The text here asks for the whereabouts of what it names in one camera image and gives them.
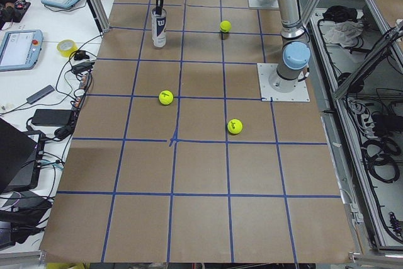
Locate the clear Wilson tennis ball can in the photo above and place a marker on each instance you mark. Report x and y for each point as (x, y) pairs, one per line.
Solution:
(158, 22)

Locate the yellow tennis ball near right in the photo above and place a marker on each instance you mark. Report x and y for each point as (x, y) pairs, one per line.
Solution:
(225, 26)

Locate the yellow tennis ball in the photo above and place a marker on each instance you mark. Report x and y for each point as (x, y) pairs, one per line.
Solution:
(225, 26)
(166, 97)
(234, 126)

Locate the yellow tennis ball centre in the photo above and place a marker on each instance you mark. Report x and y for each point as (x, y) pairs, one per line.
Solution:
(166, 97)

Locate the yellow tennis ball far left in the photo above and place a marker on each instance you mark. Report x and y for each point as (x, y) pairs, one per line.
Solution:
(234, 126)

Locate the yellow tape roll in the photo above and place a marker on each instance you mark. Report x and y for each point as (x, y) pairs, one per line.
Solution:
(67, 47)

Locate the grey usb hub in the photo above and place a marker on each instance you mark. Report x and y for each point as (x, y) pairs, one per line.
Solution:
(40, 94)

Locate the blue teach pendant near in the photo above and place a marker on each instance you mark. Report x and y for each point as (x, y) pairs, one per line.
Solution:
(20, 50)

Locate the black power adapter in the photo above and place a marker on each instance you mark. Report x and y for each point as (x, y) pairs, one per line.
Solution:
(51, 117)

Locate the white cloth heap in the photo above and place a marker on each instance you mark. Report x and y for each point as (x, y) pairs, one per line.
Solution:
(344, 34)

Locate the black laptop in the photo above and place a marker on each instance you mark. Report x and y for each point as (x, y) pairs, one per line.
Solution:
(21, 153)

